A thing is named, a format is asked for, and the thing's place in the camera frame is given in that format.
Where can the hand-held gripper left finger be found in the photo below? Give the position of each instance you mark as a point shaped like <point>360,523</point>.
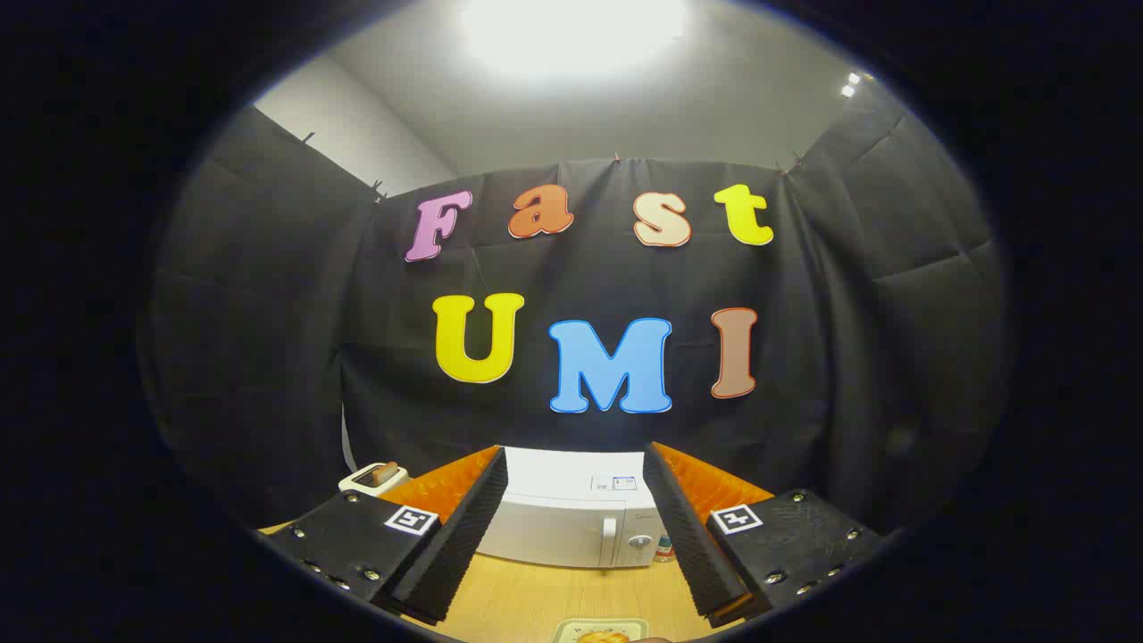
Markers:
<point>464,536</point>

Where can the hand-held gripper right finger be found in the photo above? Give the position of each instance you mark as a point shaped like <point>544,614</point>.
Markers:
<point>688,536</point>

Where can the white microwave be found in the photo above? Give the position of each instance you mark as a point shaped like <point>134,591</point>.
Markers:
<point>554,527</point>

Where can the golden bread roll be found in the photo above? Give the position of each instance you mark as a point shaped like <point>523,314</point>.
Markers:
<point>607,638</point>

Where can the clear plastic bottle red label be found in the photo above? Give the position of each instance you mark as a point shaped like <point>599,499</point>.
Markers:
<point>663,548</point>

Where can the brown toast slice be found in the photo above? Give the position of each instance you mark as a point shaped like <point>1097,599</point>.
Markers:
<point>385,472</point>

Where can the white toaster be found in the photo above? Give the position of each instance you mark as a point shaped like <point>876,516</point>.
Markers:
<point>362,480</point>

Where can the pale green plate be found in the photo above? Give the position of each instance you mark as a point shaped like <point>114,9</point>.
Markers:
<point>564,632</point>

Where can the black backdrop cloth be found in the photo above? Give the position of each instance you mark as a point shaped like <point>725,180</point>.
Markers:
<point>268,357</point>

